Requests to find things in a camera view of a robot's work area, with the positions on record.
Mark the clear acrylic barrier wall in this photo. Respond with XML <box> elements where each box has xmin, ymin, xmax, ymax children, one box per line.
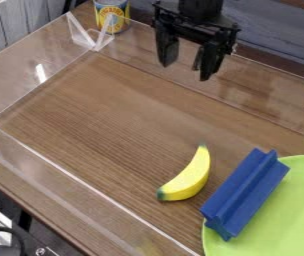
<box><xmin>0</xmin><ymin>14</ymin><xmax>304</xmax><ymax>256</ymax></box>

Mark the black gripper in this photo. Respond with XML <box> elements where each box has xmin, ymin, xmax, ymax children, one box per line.
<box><xmin>152</xmin><ymin>0</ymin><xmax>240</xmax><ymax>81</ymax></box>

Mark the black cable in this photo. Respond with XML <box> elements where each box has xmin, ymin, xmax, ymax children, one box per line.
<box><xmin>0</xmin><ymin>225</ymin><xmax>28</xmax><ymax>256</ymax></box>

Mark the green plate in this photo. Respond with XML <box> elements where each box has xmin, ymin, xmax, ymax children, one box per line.
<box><xmin>201</xmin><ymin>155</ymin><xmax>304</xmax><ymax>256</ymax></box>

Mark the blue plastic block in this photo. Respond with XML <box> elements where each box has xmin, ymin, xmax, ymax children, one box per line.
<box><xmin>200</xmin><ymin>148</ymin><xmax>290</xmax><ymax>241</ymax></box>

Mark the yellow toy banana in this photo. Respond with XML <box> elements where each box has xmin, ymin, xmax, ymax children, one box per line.
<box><xmin>156</xmin><ymin>144</ymin><xmax>211</xmax><ymax>201</ymax></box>

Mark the yellow labelled tin can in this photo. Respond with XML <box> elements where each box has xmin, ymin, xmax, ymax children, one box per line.
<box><xmin>93</xmin><ymin>0</ymin><xmax>131</xmax><ymax>34</ymax></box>

